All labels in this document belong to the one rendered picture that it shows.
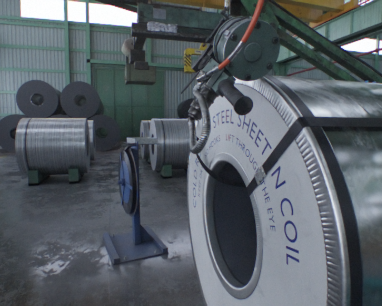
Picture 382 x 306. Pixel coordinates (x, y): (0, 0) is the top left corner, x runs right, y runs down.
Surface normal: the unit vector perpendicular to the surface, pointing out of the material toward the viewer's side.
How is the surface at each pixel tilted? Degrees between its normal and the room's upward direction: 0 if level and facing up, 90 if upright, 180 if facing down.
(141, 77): 92
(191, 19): 90
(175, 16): 90
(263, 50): 115
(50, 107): 90
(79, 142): 79
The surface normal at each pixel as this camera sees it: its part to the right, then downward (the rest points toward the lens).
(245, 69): 0.18, 0.51
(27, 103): 0.29, 0.10
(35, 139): 0.27, -0.23
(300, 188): -0.96, 0.03
